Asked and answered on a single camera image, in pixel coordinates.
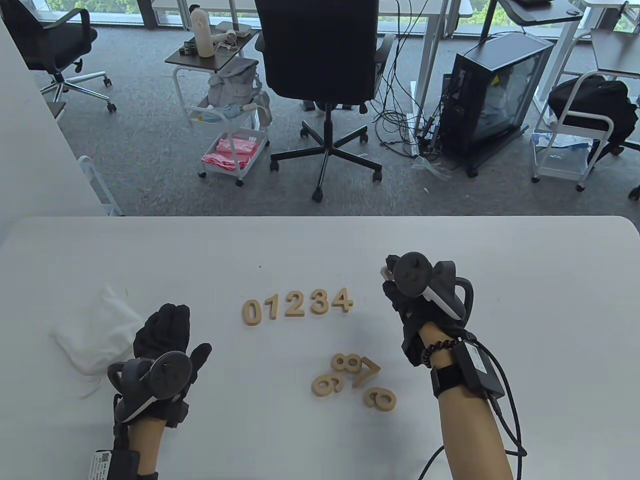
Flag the clear plastic bag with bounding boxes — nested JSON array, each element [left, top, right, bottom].
[[411, 155, 453, 181]]

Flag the white drawstring cloth bag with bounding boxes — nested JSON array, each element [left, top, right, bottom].
[[50, 285, 146, 399]]

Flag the black backpack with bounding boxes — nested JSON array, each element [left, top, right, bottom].
[[546, 74, 640, 151]]

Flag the dark bead bracelet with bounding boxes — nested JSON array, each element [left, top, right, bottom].
[[421, 337, 463, 369]]

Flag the person's left forearm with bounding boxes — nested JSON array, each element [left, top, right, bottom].
[[129, 417, 166, 476]]

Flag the black wrist sensor box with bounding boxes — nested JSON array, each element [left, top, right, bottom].
[[431, 340, 506, 399], [90, 450, 158, 480]]

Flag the white desk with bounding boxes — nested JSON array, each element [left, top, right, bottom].
[[532, 0, 640, 116], [151, 0, 473, 157]]

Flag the angular wooden number block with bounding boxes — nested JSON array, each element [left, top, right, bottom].
[[331, 287, 354, 314]]

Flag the person's left hand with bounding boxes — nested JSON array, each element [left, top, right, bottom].
[[114, 303, 213, 428]]

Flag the black cable tangle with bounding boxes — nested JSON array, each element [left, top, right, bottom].
[[365, 0, 441, 151]]

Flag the white cart with dark top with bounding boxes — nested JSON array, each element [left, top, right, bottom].
[[165, 29, 273, 188]]

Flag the bent wooden number block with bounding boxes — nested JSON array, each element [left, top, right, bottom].
[[351, 356, 382, 390]]

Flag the black high-back office chair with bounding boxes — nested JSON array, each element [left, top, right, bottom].
[[254, 0, 396, 203]]

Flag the looped wooden number block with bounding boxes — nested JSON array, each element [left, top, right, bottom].
[[363, 387, 398, 412], [311, 372, 346, 398]]

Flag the cream cylindrical bottle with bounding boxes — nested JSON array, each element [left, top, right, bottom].
[[190, 8, 217, 59]]

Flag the person's right hand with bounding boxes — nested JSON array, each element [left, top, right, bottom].
[[382, 254, 468, 368]]

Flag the double-loop wooden number block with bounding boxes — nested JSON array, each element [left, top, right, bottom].
[[331, 353, 362, 375]]

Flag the black chair with chrome base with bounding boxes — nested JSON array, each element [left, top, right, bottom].
[[0, 0, 118, 113]]

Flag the white rolling cart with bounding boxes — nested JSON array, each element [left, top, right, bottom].
[[530, 70, 616, 193]]

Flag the black computer tower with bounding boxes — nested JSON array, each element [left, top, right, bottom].
[[440, 32, 556, 178]]

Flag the pink packets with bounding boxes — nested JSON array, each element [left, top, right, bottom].
[[201, 137, 261, 172]]

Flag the grey handheld controller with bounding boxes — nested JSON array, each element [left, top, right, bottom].
[[107, 351, 193, 423], [392, 251, 475, 321]]

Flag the grey backpack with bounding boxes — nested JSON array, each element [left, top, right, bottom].
[[206, 57, 273, 126]]

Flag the white metal rack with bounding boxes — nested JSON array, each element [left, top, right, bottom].
[[77, 155, 123, 217]]

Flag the black desk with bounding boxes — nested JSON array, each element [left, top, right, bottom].
[[480, 0, 586, 46]]

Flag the light blue pouch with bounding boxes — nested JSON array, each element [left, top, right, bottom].
[[192, 102, 256, 124]]

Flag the person's right forearm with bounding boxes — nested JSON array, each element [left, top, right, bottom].
[[420, 322, 516, 480]]

